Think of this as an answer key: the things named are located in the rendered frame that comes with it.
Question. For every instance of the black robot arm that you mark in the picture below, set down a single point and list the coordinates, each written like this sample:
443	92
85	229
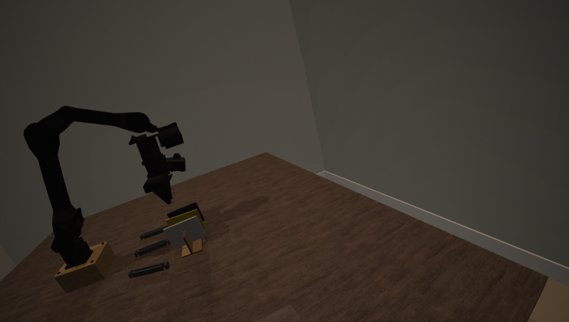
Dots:
43	140

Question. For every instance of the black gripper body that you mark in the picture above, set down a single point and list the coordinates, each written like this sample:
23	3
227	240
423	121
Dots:
157	179

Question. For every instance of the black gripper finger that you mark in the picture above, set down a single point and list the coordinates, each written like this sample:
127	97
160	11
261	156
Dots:
169	189
164	194

